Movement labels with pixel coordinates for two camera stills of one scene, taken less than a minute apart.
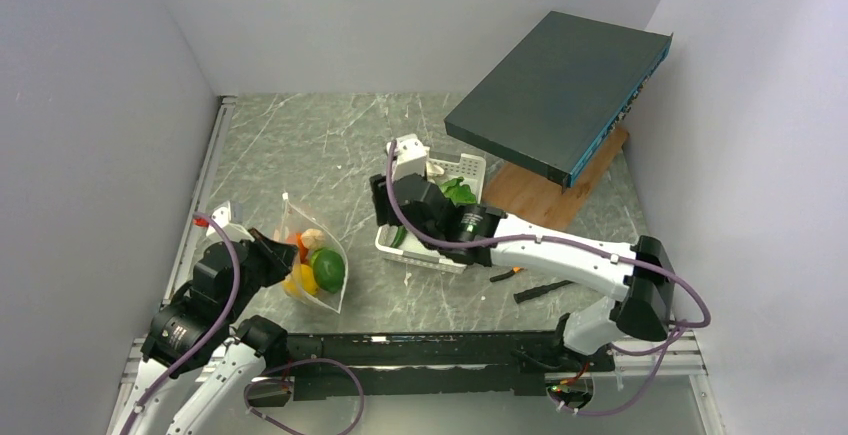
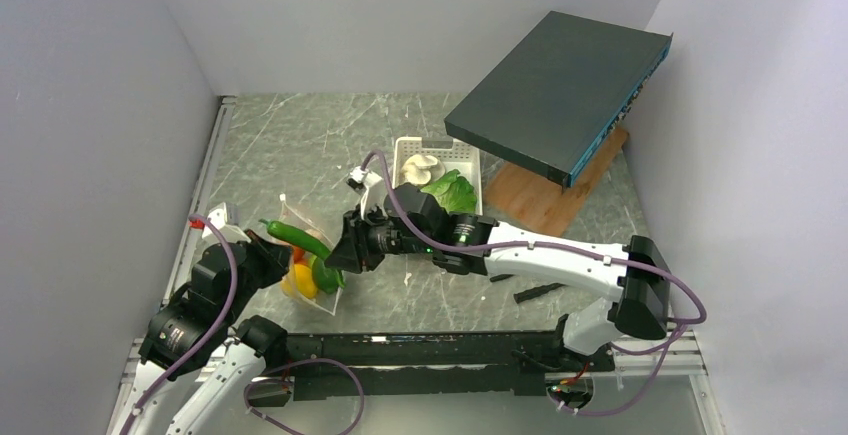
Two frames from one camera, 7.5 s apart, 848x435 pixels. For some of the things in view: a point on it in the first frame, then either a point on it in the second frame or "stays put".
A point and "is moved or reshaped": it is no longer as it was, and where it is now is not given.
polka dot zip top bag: (319, 272) stays put
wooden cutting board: (522, 193) stays put
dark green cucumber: (402, 230) is moved or reshaped
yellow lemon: (301, 281) stays put
